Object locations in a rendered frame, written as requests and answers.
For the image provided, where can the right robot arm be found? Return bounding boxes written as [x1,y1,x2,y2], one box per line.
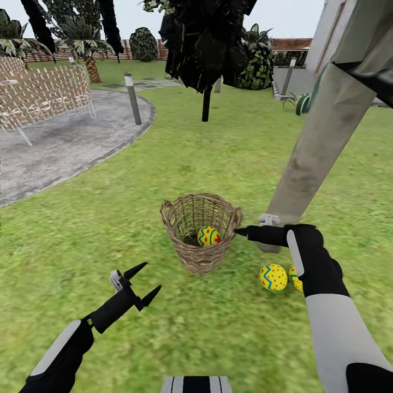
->
[234,213,393,393]

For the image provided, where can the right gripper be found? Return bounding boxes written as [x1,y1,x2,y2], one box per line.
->
[234,225,275,245]

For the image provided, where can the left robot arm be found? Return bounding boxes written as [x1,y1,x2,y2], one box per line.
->
[19,262,161,393]

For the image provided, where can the easter egg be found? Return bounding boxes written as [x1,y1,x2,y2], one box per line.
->
[195,224,222,246]
[259,264,288,291]
[289,266,303,292]

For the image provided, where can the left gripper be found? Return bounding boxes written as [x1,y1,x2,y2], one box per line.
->
[103,262,161,321]

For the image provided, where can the wicker basket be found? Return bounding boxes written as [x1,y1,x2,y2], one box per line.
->
[160,193,244,275]

